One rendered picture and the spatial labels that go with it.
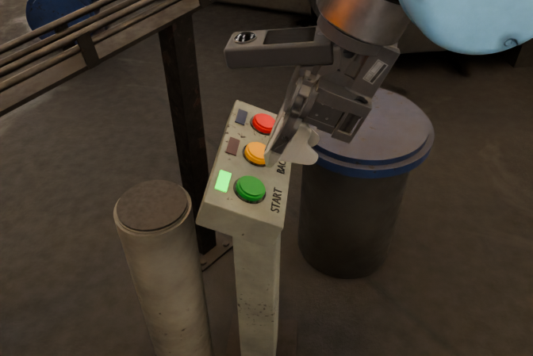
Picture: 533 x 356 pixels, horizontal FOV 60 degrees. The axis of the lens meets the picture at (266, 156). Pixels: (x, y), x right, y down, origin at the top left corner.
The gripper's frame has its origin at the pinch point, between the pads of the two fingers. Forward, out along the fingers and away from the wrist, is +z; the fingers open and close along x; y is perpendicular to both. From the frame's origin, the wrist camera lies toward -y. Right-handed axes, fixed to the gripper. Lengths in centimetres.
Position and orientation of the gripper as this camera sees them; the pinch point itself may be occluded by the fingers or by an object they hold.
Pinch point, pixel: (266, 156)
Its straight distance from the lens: 58.7
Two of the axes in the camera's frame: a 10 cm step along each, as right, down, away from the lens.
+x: 1.2, -6.4, 7.6
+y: 9.3, 3.4, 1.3
